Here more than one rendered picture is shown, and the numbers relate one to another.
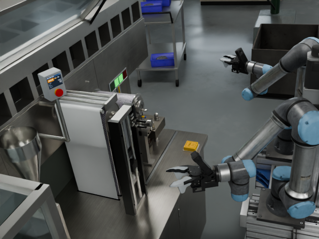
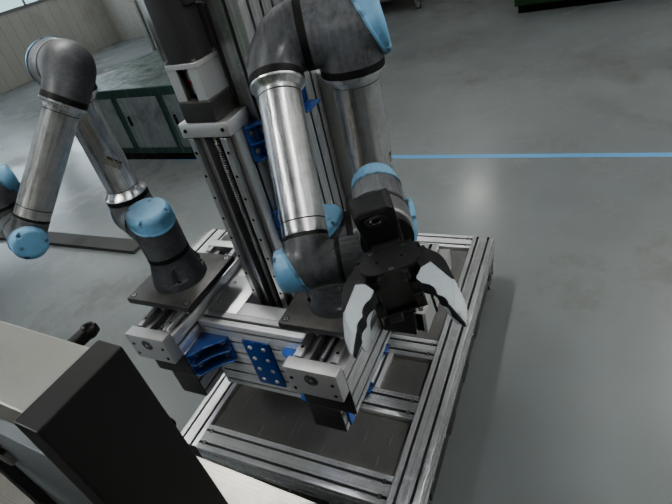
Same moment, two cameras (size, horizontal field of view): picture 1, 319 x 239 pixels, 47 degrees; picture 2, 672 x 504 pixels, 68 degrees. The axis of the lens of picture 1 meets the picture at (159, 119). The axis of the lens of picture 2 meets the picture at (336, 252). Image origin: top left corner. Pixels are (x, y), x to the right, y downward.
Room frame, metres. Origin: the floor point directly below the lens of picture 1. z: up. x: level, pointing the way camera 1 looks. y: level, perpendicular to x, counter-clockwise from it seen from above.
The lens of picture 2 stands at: (1.12, 0.33, 1.59)
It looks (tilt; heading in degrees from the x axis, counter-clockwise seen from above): 35 degrees down; 280
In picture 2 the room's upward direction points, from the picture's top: 15 degrees counter-clockwise
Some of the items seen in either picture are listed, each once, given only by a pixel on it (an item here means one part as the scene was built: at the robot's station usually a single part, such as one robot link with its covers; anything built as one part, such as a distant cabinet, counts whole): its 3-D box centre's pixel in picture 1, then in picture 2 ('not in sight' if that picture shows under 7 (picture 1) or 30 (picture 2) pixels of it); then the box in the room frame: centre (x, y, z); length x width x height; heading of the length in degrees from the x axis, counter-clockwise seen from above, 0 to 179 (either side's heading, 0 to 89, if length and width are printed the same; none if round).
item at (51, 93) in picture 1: (53, 84); not in sight; (1.21, 0.37, 1.66); 0.07 x 0.07 x 0.10; 42
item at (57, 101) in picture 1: (62, 118); not in sight; (1.22, 0.37, 1.51); 0.02 x 0.02 x 0.20
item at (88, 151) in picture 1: (82, 151); not in sight; (1.47, 0.39, 1.17); 0.34 x 0.05 x 0.54; 65
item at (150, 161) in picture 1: (145, 141); not in sight; (1.66, 0.09, 1.05); 0.06 x 0.05 x 0.31; 65
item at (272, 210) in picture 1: (282, 198); (333, 280); (1.30, -0.56, 0.87); 0.15 x 0.15 x 0.10
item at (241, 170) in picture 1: (240, 170); (378, 199); (1.15, -0.31, 1.21); 0.11 x 0.08 x 0.09; 94
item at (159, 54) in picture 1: (159, 39); not in sight; (4.74, -0.12, 0.51); 1.09 x 0.64 x 1.03; 161
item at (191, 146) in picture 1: (191, 146); not in sight; (1.75, -0.17, 0.91); 0.07 x 0.07 x 0.02; 65
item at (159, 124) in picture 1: (130, 123); not in sight; (1.94, 0.18, 1.00); 0.40 x 0.16 x 0.06; 65
